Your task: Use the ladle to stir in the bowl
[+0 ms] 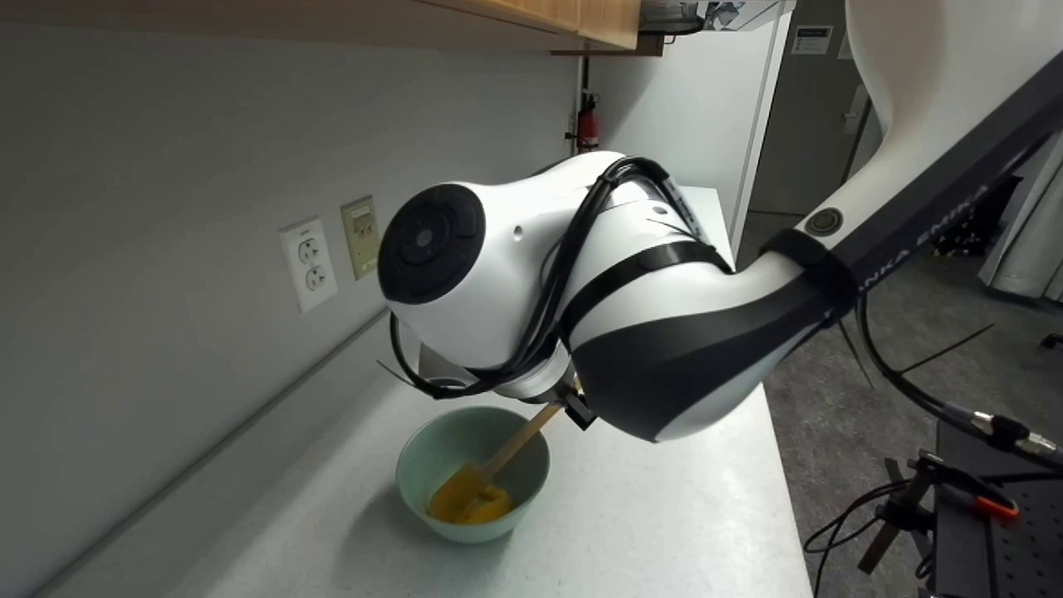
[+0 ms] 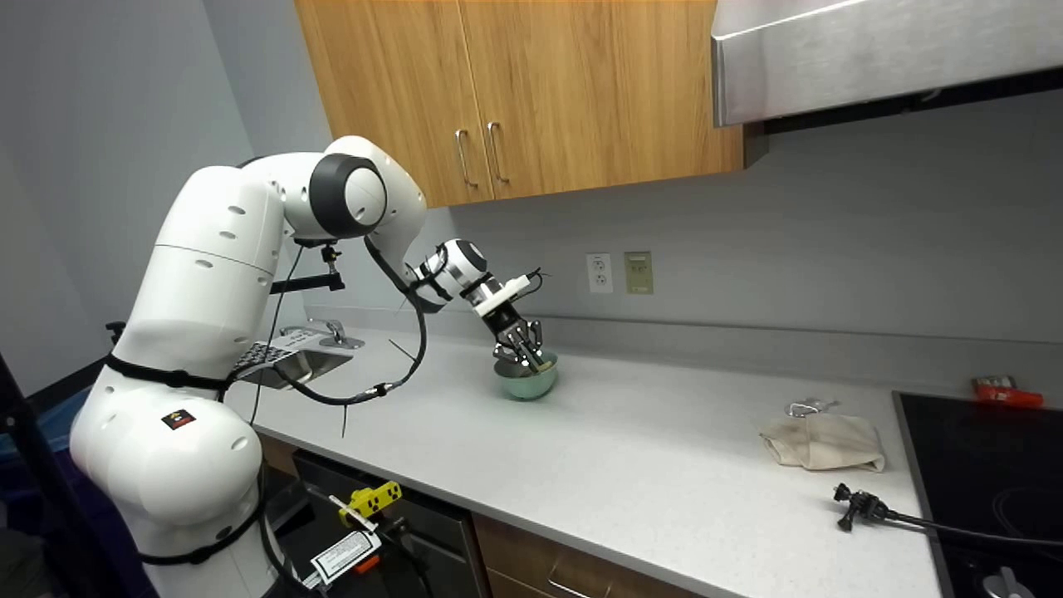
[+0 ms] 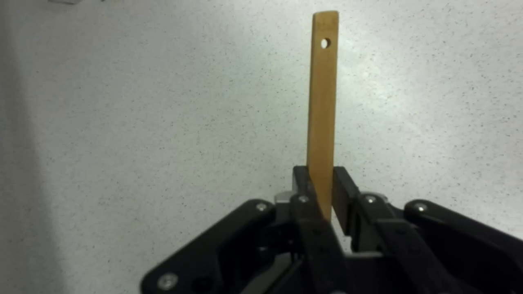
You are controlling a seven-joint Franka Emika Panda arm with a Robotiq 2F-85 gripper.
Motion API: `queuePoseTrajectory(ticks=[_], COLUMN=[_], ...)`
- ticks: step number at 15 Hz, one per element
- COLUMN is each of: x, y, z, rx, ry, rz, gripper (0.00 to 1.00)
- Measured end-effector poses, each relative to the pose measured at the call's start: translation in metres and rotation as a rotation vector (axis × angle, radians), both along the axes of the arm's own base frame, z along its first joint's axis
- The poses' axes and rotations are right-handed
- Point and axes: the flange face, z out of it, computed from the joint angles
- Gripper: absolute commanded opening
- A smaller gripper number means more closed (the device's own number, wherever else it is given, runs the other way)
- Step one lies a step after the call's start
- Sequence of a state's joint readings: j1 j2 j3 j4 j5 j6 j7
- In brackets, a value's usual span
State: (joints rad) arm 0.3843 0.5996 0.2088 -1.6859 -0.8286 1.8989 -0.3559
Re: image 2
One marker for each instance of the wooden wall cabinet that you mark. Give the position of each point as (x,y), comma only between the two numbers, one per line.
(531,86)

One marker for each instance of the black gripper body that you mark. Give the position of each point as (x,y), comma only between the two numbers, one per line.
(508,324)

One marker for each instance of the clear plastic wrap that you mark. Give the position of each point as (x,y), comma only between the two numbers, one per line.
(808,407)

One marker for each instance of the yellow clamp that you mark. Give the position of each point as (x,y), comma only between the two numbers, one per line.
(372,500)

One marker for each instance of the black dishwasher front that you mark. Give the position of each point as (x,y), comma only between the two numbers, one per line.
(433,541)

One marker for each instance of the mint green bowl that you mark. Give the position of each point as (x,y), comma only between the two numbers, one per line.
(526,383)

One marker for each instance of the beige wall switch plate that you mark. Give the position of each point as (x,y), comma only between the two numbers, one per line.
(638,273)

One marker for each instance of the steel sink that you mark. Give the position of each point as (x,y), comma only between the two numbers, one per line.
(301,367)

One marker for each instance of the black glass cooktop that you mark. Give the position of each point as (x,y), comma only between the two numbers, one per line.
(984,487)

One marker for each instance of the silver cooktop knob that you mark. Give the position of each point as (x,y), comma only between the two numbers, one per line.
(1004,583)

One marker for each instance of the small red item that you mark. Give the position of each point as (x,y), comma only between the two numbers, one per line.
(1004,389)

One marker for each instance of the silver metal device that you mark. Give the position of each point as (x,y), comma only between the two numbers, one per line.
(336,554)

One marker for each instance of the white power outlet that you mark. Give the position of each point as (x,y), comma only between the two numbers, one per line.
(600,273)

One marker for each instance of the wooden base cabinet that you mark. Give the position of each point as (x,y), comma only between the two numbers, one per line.
(552,565)

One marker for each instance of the beige crumpled cloth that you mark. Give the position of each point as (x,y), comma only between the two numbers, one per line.
(825,439)

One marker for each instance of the steel range hood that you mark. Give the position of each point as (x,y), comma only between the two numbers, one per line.
(885,55)

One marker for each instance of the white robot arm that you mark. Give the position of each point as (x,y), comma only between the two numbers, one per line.
(199,352)

